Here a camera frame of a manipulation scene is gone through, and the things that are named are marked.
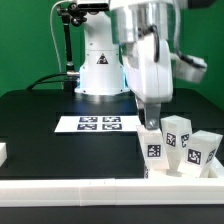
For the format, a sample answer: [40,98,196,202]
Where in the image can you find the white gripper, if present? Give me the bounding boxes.
[122,36,173,130]

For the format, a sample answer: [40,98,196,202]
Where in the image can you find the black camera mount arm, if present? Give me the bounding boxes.
[57,2,87,93]

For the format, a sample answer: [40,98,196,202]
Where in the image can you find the white obstacle wall frame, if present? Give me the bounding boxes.
[0,160,224,207]

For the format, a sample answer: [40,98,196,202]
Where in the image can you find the black cables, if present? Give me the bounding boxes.
[26,73,69,91]

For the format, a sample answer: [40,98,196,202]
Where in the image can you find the white round stool seat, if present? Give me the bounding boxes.
[143,164,211,180]

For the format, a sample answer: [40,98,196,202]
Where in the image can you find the white sheet with markers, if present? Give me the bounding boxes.
[55,115,140,133]

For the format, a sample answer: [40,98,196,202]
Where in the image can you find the white block at left edge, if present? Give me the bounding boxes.
[0,142,7,167]

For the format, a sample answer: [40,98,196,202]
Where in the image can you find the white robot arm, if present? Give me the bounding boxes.
[77,0,180,130]

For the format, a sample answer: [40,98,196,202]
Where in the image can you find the white cable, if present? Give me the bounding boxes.
[49,0,72,74]

